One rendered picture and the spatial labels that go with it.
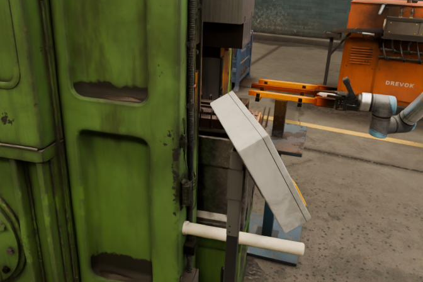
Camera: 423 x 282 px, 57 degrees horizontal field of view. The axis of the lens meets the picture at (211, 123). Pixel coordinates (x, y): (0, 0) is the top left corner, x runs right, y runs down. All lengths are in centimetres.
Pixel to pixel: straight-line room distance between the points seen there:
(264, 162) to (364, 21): 415
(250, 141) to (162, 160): 51
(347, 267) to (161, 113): 157
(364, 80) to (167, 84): 403
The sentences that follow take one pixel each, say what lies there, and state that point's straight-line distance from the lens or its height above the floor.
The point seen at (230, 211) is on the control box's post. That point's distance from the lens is 116.
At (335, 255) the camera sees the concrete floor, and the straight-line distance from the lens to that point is 252.
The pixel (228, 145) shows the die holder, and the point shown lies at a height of 89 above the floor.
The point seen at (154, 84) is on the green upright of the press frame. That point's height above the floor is 120.
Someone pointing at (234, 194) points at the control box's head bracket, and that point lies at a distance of 112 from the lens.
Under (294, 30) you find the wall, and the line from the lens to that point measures 924.
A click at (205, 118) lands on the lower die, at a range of 157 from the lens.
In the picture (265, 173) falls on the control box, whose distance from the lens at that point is 93.
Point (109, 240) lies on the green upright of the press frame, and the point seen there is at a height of 50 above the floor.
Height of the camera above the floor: 154
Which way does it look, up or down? 22 degrees down
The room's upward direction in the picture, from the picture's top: 2 degrees clockwise
